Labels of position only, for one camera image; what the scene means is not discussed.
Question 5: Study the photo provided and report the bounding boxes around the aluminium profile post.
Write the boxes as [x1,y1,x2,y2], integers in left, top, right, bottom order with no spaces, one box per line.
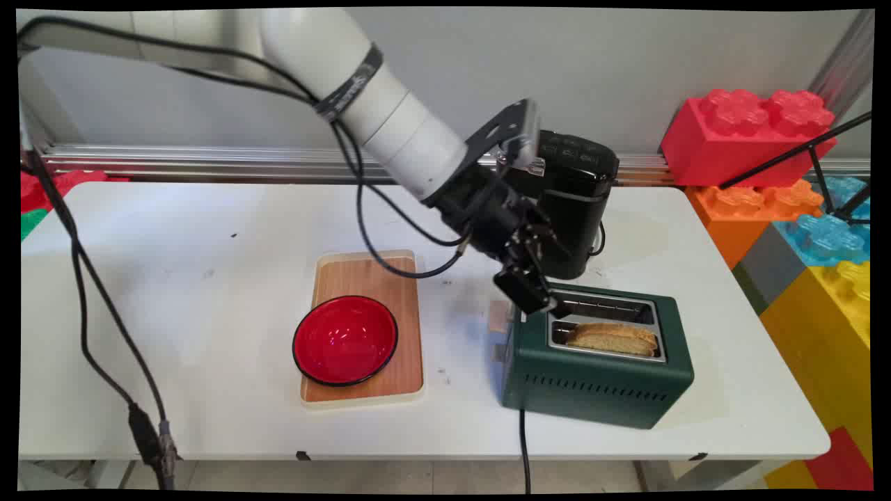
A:
[807,10,875,126]

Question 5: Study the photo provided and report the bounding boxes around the toasted bread slice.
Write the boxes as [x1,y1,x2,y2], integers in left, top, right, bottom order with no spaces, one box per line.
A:
[565,322,659,358]

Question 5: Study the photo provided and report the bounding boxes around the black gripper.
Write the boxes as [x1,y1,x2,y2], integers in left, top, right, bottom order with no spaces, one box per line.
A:
[426,166,573,319]

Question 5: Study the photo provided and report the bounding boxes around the black toaster power cord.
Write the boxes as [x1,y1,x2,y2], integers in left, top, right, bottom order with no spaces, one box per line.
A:
[519,409,533,493]

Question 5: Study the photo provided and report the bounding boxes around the black camera cable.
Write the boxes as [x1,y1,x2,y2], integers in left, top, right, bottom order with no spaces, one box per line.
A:
[18,15,475,280]

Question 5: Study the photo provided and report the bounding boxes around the green toy brick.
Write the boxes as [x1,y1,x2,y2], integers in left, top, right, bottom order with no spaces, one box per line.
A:
[21,207,49,241]

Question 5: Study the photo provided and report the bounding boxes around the wrist camera with black bracket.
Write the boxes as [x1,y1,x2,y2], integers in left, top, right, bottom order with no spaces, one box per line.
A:
[465,99,545,176]

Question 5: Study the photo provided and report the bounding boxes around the aluminium profile rail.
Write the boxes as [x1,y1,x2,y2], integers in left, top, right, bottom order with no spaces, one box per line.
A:
[36,144,871,186]

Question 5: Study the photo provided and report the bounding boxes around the large blue toy brick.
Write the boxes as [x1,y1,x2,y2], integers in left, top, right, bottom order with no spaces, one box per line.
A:
[774,175,871,267]

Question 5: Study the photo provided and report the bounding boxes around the red bowl with black rim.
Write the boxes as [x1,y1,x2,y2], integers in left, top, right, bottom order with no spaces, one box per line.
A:
[292,295,399,388]

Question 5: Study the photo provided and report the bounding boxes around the large red toy brick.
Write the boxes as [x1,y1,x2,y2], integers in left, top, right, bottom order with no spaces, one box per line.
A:
[660,88,838,187]

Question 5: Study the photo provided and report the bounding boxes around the flat red toy brick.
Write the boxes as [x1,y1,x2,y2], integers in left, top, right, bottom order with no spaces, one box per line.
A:
[805,426,874,491]

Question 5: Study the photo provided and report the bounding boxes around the small red toy brick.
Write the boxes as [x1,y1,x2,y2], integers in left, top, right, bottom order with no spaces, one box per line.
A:
[21,170,130,215]

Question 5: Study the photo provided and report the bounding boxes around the large grey toy brick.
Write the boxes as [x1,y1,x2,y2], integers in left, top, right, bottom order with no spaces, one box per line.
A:
[731,223,807,315]

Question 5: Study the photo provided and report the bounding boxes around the thick black cable with connector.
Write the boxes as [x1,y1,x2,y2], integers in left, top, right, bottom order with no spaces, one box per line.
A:
[19,104,183,491]

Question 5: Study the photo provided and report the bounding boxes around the green two-slot toaster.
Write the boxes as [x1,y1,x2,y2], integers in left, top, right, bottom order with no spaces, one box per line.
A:
[489,281,695,430]

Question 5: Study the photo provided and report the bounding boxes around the wooden cutting board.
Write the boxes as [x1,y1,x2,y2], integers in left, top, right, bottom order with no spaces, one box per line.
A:
[300,250,425,408]

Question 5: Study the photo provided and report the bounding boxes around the black coffee machine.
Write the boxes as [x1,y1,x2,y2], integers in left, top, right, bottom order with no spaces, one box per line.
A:
[503,129,620,280]

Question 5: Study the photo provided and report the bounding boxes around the black velcro strap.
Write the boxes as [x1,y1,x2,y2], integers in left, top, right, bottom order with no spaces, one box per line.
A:
[315,43,384,123]

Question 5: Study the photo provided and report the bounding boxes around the large yellow toy brick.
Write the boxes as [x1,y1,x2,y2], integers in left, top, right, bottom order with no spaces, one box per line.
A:
[759,260,872,468]

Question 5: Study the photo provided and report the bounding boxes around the large orange toy brick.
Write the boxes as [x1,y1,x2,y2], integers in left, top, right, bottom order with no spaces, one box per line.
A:
[685,180,825,269]

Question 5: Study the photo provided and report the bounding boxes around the black tripod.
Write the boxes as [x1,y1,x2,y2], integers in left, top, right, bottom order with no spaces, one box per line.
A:
[718,111,872,225]

